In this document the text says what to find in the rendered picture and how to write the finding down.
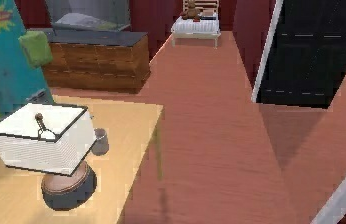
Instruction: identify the white square table lamp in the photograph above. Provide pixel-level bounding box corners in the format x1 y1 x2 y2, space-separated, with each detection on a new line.
0 102 98 212

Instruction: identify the black room door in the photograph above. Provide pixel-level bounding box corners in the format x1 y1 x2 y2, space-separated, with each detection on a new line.
256 0 346 110

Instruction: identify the grey mug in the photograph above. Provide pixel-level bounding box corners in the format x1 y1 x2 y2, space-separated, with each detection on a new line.
90 127 110 157

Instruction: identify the white door frame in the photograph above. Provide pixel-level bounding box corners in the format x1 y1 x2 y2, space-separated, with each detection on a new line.
309 154 346 224

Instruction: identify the brown teddy bear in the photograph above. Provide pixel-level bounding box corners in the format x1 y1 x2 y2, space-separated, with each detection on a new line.
180 0 203 21

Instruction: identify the light wooden table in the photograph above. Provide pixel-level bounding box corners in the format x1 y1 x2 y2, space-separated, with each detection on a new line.
0 95 165 224

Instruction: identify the brown wooden chest of drawers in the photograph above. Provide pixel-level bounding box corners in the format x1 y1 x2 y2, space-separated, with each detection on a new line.
29 27 151 94

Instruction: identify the teal poster with green print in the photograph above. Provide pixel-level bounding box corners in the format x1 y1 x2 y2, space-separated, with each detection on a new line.
0 0 55 133

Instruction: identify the green cushion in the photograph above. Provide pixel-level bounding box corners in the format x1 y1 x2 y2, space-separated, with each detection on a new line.
18 30 54 70

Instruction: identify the white bed with wooden headboard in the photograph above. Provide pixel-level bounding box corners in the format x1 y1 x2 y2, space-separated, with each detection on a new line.
170 0 222 48

